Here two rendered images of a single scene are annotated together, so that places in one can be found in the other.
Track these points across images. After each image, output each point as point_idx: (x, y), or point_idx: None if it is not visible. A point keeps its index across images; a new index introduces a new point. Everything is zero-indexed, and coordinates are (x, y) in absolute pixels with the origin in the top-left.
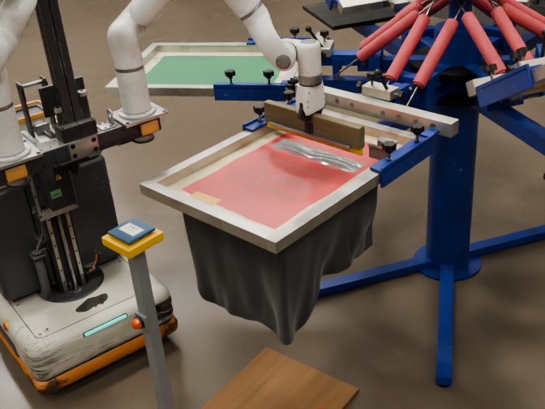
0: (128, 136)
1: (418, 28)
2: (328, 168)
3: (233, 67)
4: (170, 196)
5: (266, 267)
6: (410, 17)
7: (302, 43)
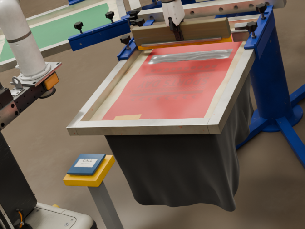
0: (37, 94)
1: None
2: (207, 61)
3: (69, 25)
4: (101, 126)
5: (201, 153)
6: None
7: None
